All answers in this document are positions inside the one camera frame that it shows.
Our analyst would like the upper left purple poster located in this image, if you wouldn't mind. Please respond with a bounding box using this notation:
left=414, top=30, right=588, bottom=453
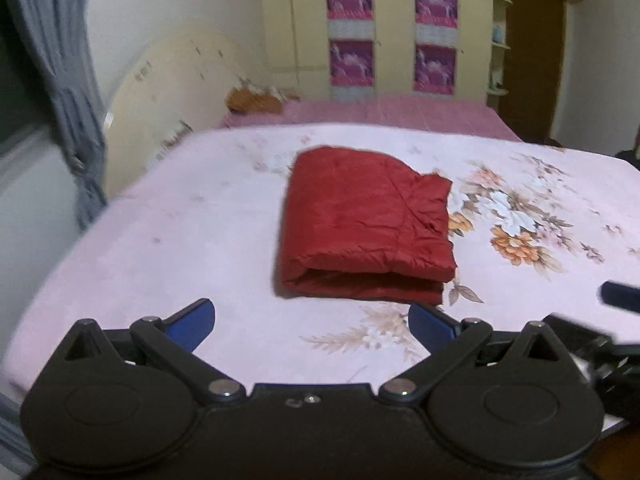
left=326, top=0, right=375, bottom=40

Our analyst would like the grey blue curtain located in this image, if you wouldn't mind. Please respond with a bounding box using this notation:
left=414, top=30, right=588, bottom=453
left=9, top=0, right=107, bottom=230

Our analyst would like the red puffer jacket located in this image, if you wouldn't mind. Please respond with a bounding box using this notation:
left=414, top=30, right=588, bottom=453
left=277, top=146, right=457, bottom=306

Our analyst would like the lower right purple poster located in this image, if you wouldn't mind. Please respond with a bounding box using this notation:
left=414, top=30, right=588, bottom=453
left=413, top=44, right=457, bottom=96

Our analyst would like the pink checked bed sheet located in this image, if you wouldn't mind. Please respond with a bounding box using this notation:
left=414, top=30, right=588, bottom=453
left=220, top=96, right=520, bottom=142

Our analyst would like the brown wooden door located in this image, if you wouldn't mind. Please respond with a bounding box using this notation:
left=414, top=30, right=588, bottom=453
left=498, top=0, right=565, bottom=144

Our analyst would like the cream wooden headboard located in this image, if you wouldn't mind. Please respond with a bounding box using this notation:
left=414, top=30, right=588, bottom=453
left=103, top=28, right=268, bottom=198

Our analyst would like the upper right purple poster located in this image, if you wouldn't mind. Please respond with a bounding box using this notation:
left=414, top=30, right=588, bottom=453
left=414, top=0, right=458, bottom=47

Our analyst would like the cream yellow wardrobe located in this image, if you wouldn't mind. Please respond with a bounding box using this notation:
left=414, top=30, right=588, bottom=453
left=262, top=0, right=494, bottom=103

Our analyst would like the purple poster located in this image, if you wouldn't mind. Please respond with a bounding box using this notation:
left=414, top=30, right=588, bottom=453
left=413, top=44, right=457, bottom=96
left=414, top=0, right=458, bottom=47
left=329, top=39, right=375, bottom=103
left=326, top=0, right=375, bottom=40

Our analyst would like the lower left purple poster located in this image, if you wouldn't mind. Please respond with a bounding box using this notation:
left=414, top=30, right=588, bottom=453
left=329, top=39, right=375, bottom=103

